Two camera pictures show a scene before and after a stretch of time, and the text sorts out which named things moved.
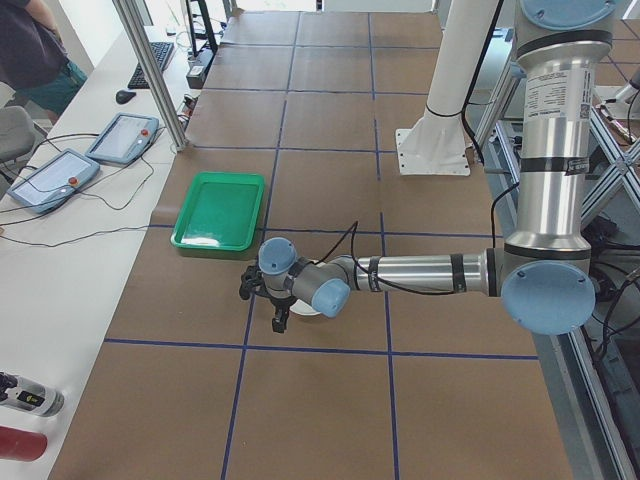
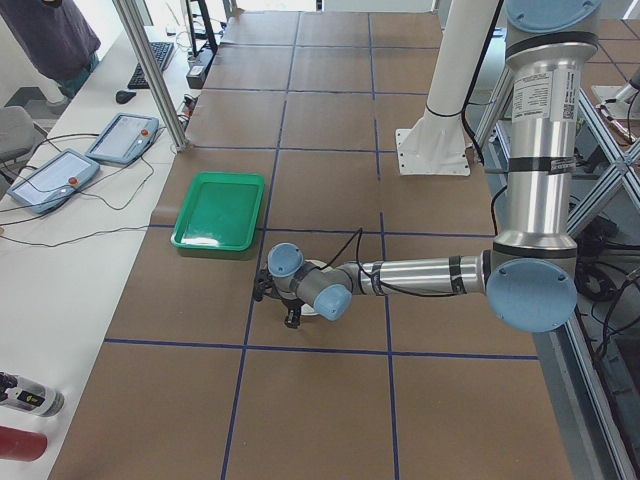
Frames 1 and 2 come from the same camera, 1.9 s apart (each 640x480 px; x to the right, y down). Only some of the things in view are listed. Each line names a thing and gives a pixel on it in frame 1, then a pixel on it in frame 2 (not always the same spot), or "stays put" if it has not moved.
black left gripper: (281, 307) → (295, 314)
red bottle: (21, 445) stays put
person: (34, 61) → (57, 38)
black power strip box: (197, 73) stays put
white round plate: (302, 308) stays put
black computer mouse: (124, 96) stays put
